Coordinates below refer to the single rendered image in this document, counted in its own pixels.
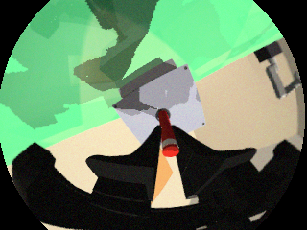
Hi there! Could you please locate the red peg with white band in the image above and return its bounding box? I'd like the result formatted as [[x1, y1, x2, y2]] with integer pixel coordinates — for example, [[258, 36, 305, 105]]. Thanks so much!
[[158, 111, 179, 157]]

